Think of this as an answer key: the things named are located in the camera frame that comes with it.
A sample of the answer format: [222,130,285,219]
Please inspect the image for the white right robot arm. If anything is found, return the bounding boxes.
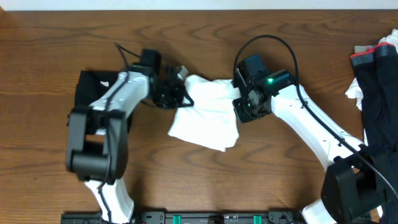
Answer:
[233,42,397,223]

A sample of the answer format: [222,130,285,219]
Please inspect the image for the black garment at right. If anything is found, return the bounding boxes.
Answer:
[354,55,398,224]

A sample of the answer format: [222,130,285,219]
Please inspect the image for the white garment at right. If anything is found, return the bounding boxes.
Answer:
[345,29,397,144]

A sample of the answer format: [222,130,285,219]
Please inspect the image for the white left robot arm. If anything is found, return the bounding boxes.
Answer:
[61,49,194,223]

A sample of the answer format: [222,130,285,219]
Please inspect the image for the black red-trimmed folded garment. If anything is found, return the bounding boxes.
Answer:
[349,42,397,67]

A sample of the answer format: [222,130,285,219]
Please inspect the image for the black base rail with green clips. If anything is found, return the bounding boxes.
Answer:
[60,211,305,224]

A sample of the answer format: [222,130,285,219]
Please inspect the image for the white t-shirt with robot print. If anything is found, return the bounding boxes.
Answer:
[168,75,241,152]

